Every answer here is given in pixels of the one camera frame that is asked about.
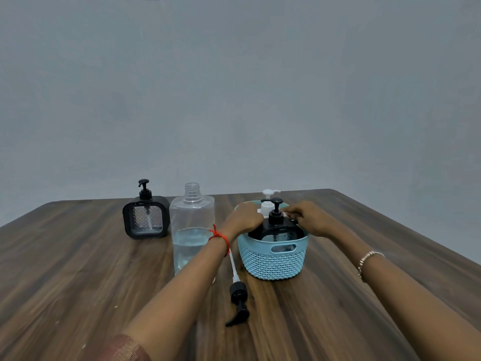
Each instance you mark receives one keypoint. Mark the black square dispenser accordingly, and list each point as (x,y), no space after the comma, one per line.
(293,229)
(127,221)

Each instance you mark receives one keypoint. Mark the person's right hand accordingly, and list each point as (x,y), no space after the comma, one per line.
(312,219)

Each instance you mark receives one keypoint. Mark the teal plastic basket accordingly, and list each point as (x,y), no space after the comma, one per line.
(270,263)

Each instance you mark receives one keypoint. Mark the tall clear plastic bottle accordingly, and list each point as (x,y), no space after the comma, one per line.
(191,210)

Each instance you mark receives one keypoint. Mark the person's left forearm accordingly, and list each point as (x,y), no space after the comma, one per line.
(176,300)

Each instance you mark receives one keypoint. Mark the black pump with short tube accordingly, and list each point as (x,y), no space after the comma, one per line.
(276,214)

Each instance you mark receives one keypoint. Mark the person's left hand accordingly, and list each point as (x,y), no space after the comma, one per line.
(244,219)

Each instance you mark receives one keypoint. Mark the person's right forearm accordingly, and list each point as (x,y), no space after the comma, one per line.
(394,293)

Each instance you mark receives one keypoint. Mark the white pump head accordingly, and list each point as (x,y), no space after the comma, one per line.
(267,206)

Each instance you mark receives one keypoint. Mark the black pump with long tube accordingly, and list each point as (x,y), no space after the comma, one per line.
(238,297)

